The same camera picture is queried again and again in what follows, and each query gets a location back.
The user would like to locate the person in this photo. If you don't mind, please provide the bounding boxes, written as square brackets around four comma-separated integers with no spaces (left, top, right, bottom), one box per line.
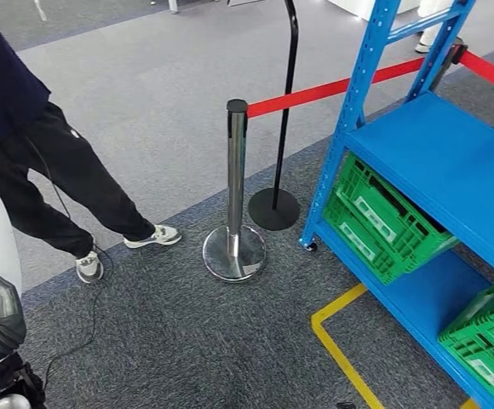
[415,0,465,55]
[0,0,184,285]

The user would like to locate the black floor cable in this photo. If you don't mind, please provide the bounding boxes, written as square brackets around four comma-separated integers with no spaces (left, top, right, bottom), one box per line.
[25,135,116,390]

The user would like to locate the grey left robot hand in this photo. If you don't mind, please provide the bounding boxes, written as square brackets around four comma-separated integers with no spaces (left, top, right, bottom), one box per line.
[0,274,28,369]

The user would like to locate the blue metal shelf rack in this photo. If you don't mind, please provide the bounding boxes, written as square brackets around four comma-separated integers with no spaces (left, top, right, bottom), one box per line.
[298,0,494,409]

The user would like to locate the green plastic crate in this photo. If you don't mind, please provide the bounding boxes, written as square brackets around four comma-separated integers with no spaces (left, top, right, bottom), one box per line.
[322,153,460,286]
[437,279,494,409]

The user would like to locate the black stand with round base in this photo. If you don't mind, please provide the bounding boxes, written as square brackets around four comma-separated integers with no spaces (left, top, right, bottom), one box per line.
[248,0,301,232]

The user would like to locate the white display platform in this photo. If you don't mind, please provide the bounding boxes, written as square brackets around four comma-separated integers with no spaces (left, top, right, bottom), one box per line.
[327,0,421,22]

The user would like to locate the chrome barrier post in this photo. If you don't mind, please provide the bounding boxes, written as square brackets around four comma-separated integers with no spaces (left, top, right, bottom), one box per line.
[202,98,267,284]

